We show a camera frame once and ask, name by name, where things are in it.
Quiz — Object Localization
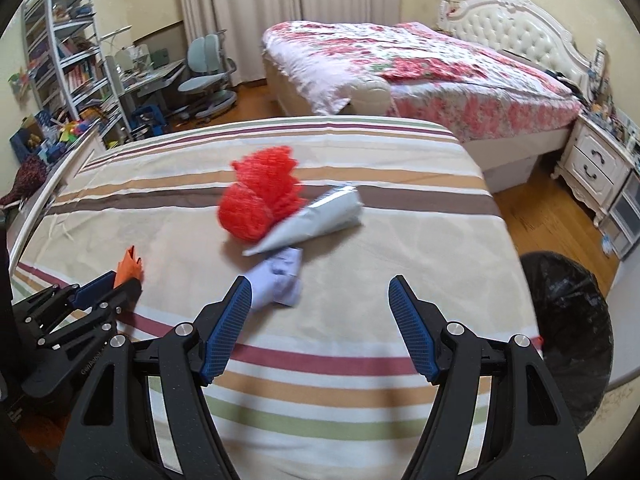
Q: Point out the lavender paper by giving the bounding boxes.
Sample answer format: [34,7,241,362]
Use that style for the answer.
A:
[243,247,305,310]

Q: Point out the orange paper scrap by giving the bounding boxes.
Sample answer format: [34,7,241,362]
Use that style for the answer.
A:
[114,245,145,289]

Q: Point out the plastic drawer unit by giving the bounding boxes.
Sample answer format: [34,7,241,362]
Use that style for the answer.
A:
[602,180,640,262]

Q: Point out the white bookshelf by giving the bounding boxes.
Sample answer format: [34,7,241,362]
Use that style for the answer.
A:
[22,0,124,137]

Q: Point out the beige curtains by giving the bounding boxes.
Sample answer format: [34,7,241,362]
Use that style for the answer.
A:
[175,0,406,87]

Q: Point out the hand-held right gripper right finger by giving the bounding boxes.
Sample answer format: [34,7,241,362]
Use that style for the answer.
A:
[388,275,589,480]

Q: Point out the grey plastic packet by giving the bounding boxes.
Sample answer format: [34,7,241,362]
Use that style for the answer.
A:
[242,184,364,257]

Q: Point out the white bed rail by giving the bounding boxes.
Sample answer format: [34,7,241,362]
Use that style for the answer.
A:
[10,127,104,262]

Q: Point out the blue crate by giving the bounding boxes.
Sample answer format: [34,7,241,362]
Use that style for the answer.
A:
[131,105,169,139]

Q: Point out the grey study desk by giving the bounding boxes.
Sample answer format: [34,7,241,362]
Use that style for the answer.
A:
[102,57,186,142]

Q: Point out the red foam fruit net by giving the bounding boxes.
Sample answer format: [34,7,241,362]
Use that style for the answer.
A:
[218,145,306,242]

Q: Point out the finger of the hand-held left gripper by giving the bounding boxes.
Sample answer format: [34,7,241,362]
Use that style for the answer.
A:
[12,270,121,335]
[34,278,144,357]

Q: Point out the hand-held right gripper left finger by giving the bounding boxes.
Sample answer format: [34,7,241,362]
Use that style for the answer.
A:
[55,276,254,480]

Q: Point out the pile of colourful toys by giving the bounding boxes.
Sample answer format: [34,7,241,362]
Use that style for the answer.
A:
[10,114,102,167]

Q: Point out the white nightstand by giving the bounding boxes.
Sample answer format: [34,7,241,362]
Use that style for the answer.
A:
[550,112,639,227]

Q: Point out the dark red fuzzy cloth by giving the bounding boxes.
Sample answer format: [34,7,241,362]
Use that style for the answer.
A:
[0,155,49,207]

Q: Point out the floral bed blanket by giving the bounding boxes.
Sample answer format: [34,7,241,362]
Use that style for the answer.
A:
[262,20,584,144]

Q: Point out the white tufted headboard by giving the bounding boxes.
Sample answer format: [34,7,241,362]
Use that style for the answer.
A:
[437,0,609,97]

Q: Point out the black bagged trash bin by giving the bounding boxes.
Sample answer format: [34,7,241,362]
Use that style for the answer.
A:
[519,251,615,434]

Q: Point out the grey blue desk chair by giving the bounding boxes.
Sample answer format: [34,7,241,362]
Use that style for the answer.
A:
[177,30,239,122]

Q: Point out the white storage box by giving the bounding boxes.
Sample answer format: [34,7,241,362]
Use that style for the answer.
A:
[482,155,539,194]

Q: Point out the nightstand clutter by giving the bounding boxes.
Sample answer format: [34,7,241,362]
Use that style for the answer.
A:
[580,50,640,152]

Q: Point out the striped bed sheet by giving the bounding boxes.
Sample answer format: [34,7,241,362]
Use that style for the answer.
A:
[10,116,544,480]

